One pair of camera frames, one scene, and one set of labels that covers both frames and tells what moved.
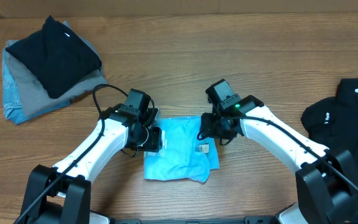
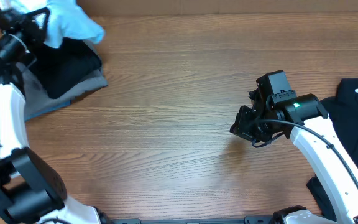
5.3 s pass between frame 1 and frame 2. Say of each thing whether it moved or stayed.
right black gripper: moved
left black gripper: moved
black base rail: stayed
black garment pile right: stayed
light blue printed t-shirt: moved
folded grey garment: stayed
